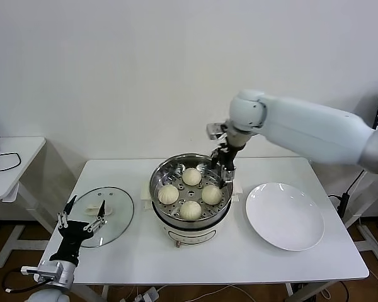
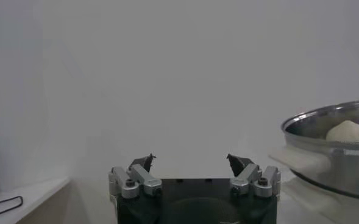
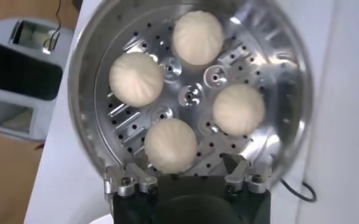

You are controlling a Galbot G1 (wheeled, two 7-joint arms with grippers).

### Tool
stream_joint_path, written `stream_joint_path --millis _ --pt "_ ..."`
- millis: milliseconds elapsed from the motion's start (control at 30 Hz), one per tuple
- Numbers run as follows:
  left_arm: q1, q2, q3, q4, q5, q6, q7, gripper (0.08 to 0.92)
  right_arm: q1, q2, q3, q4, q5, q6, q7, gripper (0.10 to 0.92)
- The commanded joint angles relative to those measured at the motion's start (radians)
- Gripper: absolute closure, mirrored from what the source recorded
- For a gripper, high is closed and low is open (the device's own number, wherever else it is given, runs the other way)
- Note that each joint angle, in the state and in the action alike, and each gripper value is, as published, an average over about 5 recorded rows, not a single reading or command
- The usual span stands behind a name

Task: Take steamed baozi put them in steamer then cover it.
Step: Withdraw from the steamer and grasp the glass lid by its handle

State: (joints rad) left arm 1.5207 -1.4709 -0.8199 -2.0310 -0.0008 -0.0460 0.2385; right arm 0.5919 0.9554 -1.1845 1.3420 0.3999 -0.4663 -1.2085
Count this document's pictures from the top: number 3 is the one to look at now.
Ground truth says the black cooker power cord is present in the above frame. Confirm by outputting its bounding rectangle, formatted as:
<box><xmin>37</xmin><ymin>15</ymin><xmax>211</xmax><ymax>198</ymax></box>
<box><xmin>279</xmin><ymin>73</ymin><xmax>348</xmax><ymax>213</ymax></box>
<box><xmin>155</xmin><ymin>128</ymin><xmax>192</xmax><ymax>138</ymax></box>
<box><xmin>280</xmin><ymin>178</ymin><xmax>317</xmax><ymax>203</ymax></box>

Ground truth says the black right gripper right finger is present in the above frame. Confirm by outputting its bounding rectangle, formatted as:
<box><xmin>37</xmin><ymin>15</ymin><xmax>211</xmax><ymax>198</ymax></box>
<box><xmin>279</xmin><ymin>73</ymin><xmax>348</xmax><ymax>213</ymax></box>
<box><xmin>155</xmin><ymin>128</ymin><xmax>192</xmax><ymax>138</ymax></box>
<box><xmin>222</xmin><ymin>153</ymin><xmax>272</xmax><ymax>195</ymax></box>

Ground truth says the perforated steel steamer basket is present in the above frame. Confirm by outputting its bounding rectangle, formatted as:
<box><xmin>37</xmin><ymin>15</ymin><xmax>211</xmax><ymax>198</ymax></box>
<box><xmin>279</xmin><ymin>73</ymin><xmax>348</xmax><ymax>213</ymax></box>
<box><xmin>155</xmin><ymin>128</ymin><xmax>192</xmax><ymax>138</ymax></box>
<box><xmin>68</xmin><ymin>0</ymin><xmax>315</xmax><ymax>186</ymax></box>

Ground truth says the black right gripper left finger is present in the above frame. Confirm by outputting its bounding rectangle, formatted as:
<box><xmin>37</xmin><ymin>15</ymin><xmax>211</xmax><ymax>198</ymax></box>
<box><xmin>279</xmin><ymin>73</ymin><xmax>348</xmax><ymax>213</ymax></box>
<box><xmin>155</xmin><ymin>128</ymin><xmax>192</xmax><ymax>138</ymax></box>
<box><xmin>104</xmin><ymin>163</ymin><xmax>159</xmax><ymax>197</ymax></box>

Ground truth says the white steamed baozi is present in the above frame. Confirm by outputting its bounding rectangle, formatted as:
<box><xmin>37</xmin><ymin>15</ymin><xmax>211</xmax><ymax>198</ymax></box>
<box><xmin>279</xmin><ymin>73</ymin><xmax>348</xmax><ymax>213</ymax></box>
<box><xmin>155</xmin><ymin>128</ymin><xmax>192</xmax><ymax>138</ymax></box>
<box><xmin>144</xmin><ymin>117</ymin><xmax>198</xmax><ymax>175</ymax></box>
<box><xmin>171</xmin><ymin>10</ymin><xmax>225</xmax><ymax>66</ymax></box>
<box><xmin>108</xmin><ymin>51</ymin><xmax>165</xmax><ymax>108</ymax></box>
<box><xmin>212</xmin><ymin>83</ymin><xmax>266</xmax><ymax>137</ymax></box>

